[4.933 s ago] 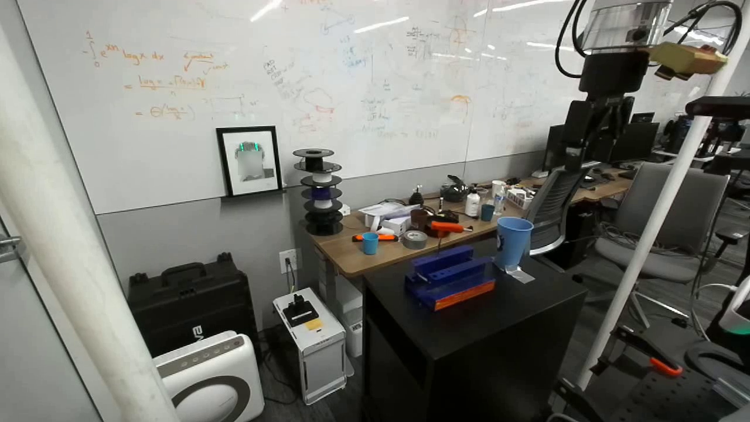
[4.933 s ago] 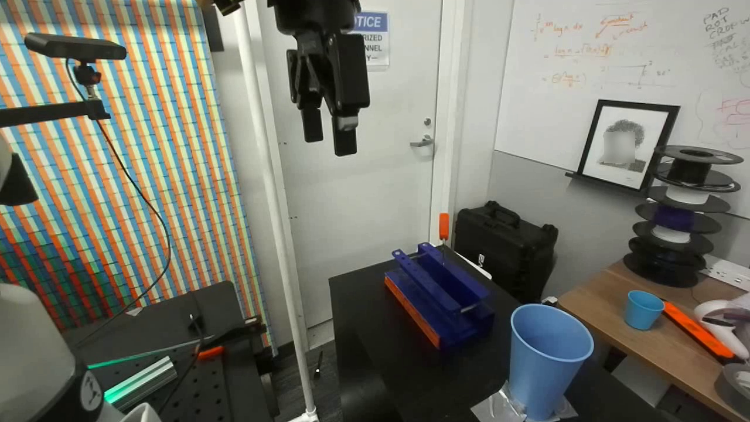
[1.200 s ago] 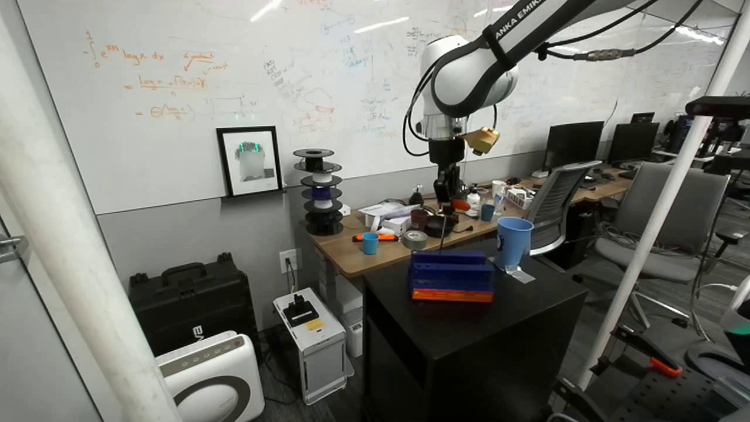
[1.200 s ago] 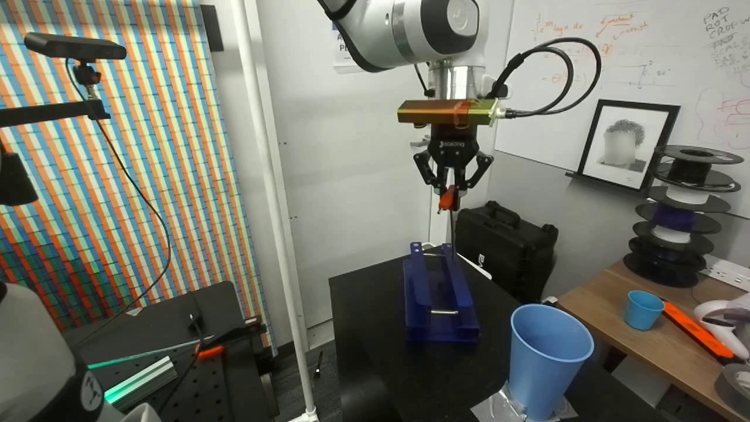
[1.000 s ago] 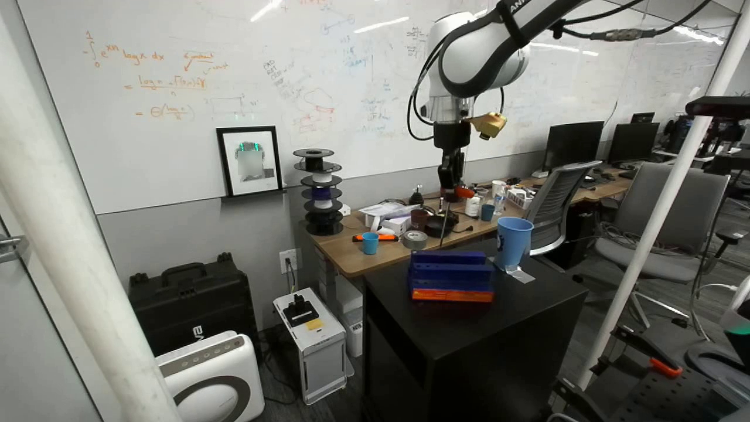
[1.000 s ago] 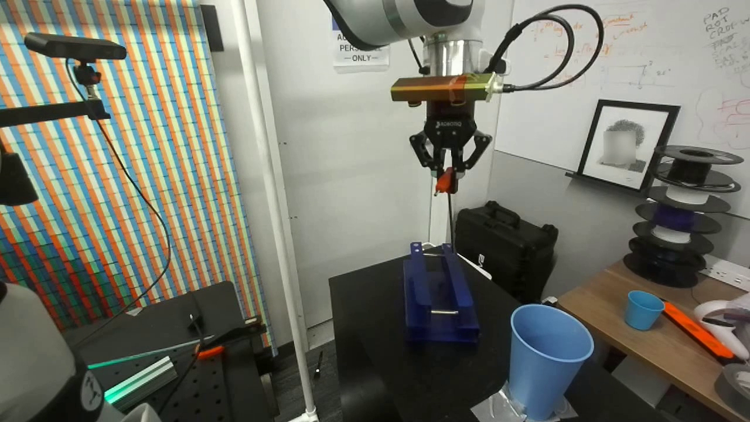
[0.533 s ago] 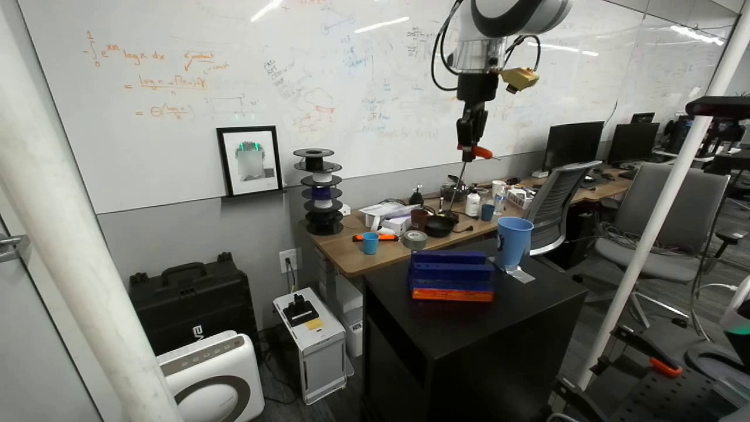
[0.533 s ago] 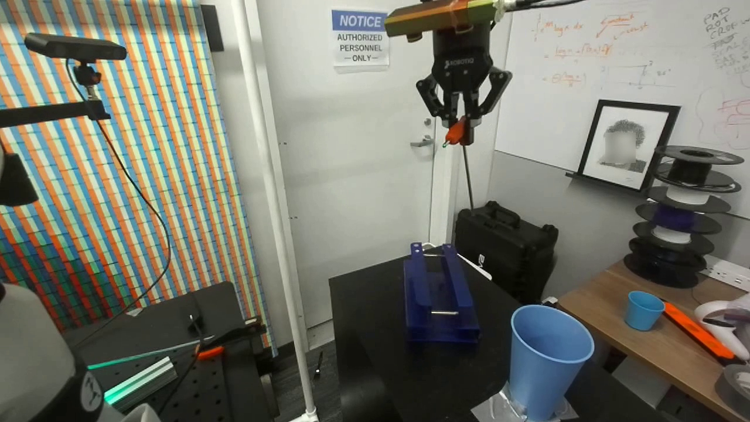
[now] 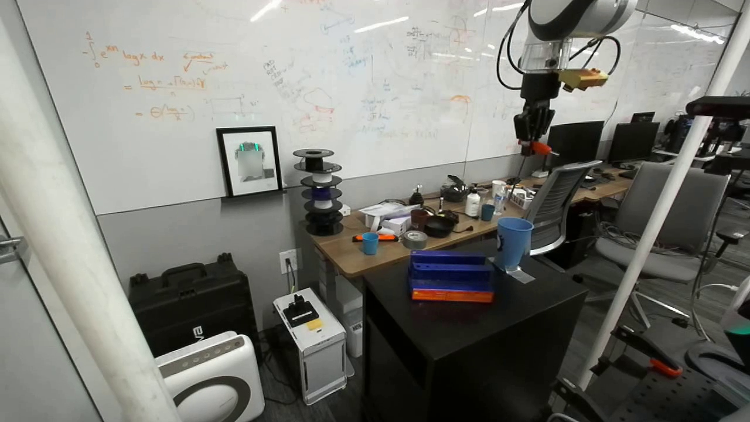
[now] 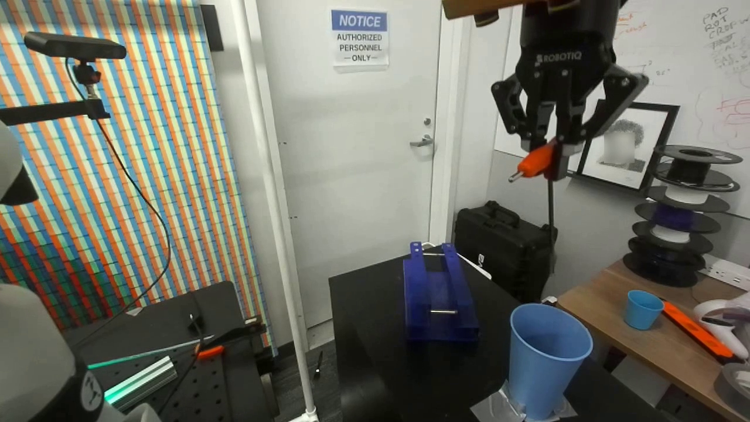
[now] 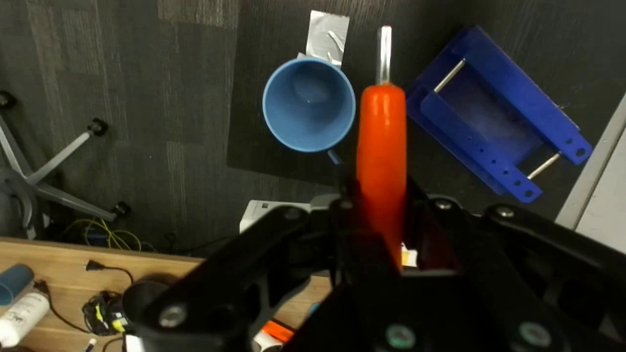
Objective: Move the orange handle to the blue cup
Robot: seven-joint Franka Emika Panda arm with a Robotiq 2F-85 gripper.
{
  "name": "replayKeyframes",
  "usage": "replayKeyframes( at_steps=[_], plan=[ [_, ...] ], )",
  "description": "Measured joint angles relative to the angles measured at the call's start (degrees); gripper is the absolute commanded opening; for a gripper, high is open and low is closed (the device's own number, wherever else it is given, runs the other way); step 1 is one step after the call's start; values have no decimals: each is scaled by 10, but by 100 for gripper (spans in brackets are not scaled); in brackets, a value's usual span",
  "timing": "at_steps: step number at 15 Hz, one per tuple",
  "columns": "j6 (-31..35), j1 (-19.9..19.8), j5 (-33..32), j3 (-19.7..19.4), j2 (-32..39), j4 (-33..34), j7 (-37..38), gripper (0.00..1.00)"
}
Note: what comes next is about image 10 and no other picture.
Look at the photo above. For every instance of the small blue plastic cup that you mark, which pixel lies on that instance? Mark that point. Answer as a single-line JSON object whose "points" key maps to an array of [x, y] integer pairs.
{"points": [[644, 310]]}

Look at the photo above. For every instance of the framed portrait picture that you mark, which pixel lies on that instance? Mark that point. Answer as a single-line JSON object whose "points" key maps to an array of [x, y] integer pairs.
{"points": [[630, 147]]}

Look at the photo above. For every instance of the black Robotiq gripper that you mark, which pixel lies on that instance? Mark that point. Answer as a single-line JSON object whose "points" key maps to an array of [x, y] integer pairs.
{"points": [[566, 54]]}

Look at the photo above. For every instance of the blue plastic rack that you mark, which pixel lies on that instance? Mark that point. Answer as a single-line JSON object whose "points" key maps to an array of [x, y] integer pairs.
{"points": [[436, 300]]}

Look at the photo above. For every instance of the stack of filament spools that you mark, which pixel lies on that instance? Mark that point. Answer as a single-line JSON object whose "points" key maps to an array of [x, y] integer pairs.
{"points": [[680, 218]]}

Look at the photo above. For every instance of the black hard case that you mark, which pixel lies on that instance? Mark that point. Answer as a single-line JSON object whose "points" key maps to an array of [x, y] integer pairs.
{"points": [[505, 248]]}

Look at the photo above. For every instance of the striped colourful backdrop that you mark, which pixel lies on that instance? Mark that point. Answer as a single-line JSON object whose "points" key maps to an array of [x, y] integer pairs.
{"points": [[119, 173]]}

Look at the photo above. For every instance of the white handheld device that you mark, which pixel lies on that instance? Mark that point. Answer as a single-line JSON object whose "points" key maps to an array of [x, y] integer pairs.
{"points": [[728, 317]]}

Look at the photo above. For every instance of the white rounded device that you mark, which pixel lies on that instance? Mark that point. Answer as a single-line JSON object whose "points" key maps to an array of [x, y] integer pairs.
{"points": [[37, 353]]}

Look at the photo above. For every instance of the black perforated workbench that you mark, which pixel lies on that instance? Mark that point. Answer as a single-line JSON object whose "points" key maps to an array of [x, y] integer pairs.
{"points": [[189, 353]]}

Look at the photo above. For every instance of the silver metal plate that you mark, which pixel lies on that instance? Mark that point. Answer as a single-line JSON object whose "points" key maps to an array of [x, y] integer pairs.
{"points": [[489, 409]]}

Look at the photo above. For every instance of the orange flat tool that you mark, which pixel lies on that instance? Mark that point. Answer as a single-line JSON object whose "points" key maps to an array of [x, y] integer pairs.
{"points": [[694, 328]]}

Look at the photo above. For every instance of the wooden desk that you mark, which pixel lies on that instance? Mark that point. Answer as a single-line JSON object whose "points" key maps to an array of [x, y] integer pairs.
{"points": [[664, 353]]}

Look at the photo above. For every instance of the white frame pole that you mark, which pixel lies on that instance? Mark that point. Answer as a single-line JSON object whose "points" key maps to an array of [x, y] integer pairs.
{"points": [[278, 235]]}

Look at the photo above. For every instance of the large blue plastic cup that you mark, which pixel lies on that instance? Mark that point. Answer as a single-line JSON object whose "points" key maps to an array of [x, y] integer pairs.
{"points": [[548, 360]]}

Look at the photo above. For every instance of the grey tape roll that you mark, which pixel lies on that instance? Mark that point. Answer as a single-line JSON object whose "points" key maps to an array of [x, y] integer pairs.
{"points": [[735, 388]]}

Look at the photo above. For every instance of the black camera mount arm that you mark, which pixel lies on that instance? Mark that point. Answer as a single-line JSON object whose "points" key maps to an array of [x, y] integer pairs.
{"points": [[55, 112]]}

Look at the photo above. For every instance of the white door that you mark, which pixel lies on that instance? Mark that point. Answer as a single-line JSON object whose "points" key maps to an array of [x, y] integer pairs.
{"points": [[359, 156]]}

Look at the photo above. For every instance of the green lit metal bar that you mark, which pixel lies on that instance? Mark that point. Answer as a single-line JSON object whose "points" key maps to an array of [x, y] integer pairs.
{"points": [[138, 378]]}

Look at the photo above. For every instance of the blue notice sign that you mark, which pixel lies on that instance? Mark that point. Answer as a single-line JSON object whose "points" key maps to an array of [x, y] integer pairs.
{"points": [[359, 37]]}

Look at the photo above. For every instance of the whiteboard with writing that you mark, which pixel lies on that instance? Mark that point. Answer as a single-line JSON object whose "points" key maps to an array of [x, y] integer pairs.
{"points": [[694, 61]]}

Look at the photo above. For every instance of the black stereo camera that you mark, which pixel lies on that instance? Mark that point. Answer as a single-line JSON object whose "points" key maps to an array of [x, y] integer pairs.
{"points": [[73, 45]]}

